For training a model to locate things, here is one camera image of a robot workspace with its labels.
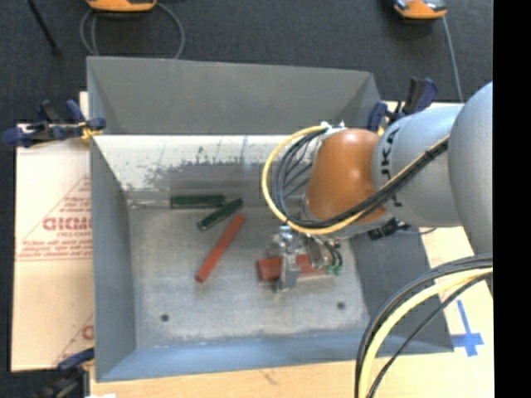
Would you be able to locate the red-brown block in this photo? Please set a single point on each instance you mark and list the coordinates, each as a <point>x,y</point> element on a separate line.
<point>269,268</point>
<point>220,249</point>

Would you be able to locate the brown cardboard board red print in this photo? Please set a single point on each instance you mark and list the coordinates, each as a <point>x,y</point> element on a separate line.
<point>50,297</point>

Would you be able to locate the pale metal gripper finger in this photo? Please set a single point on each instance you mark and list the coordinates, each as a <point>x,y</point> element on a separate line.
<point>288,279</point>
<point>277,250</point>

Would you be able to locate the grey metal bin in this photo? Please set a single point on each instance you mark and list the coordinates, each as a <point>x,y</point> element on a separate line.
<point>232,305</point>

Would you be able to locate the black cylinder on white bracket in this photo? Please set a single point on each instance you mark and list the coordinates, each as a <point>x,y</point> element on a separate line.
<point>382,231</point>

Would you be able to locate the dark green flat block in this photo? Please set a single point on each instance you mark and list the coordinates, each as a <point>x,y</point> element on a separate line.
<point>197,202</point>
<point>220,215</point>

